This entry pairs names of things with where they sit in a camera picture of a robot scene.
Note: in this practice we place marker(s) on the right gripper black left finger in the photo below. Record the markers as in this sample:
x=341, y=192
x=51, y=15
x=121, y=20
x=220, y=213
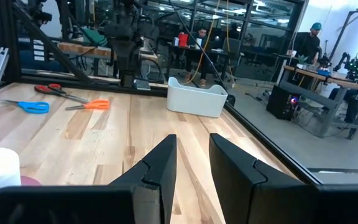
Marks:
x=157, y=174

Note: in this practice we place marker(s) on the red container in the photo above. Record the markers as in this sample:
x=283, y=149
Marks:
x=183, y=39

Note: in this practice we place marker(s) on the small background plant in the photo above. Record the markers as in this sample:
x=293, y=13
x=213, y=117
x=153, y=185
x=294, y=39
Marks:
x=301, y=59

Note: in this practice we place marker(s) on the background wooden table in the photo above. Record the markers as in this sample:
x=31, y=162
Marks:
x=337, y=82
x=89, y=49

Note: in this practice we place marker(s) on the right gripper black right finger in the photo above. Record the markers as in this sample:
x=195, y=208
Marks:
x=238, y=186

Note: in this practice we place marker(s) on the green bag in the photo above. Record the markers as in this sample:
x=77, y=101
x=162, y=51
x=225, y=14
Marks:
x=93, y=37

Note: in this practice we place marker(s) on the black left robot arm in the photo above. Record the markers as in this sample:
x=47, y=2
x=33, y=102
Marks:
x=126, y=46

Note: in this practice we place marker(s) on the background black robot arm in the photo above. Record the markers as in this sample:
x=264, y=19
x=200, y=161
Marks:
x=353, y=65

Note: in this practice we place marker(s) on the black computer box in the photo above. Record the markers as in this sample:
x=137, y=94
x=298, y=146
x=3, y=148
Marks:
x=281, y=102

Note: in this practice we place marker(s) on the white plastic bin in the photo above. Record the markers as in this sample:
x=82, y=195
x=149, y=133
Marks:
x=194, y=101

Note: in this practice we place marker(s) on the person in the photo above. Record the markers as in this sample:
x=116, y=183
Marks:
x=201, y=37
x=308, y=43

